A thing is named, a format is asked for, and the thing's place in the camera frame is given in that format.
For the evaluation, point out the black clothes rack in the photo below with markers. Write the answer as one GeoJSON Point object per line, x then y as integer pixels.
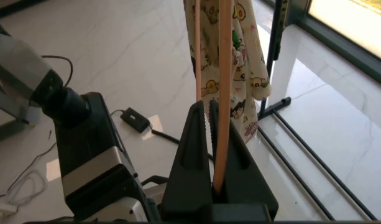
{"type": "Point", "coordinates": [275, 46]}

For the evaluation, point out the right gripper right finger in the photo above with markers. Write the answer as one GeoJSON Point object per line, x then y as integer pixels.
{"type": "Point", "coordinates": [246, 180]}

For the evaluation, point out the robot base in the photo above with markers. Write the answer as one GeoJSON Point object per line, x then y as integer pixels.
{"type": "Point", "coordinates": [90, 149]}

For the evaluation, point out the black power adapter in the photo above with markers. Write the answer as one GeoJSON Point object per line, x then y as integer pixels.
{"type": "Point", "coordinates": [134, 119]}

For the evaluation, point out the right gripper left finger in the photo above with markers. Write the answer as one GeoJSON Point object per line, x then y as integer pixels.
{"type": "Point", "coordinates": [187, 186]}

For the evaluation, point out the cream printed garment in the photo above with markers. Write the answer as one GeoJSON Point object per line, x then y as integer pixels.
{"type": "Point", "coordinates": [249, 62]}

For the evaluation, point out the pink clothes hanger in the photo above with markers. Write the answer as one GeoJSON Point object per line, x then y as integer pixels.
{"type": "Point", "coordinates": [223, 93]}

